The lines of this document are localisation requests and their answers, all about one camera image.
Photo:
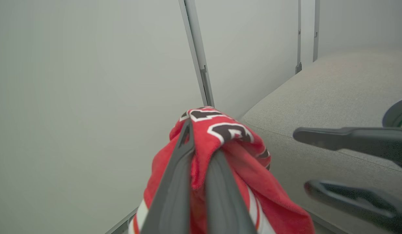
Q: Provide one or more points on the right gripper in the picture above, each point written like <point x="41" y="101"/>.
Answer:
<point x="399" y="113"/>

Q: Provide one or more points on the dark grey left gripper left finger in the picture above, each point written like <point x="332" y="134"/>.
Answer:
<point x="170" y="191"/>

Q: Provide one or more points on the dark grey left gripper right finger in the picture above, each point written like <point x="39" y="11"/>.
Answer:
<point x="223" y="201"/>

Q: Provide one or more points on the red jersey with white trim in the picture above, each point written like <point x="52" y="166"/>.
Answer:
<point x="240" y="156"/>

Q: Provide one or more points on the grey fabric sofa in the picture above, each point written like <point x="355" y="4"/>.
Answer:
<point x="334" y="94"/>

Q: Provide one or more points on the white partition panel grey frame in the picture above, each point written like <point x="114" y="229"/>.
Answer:
<point x="253" y="48"/>
<point x="363" y="22"/>
<point x="84" y="97"/>

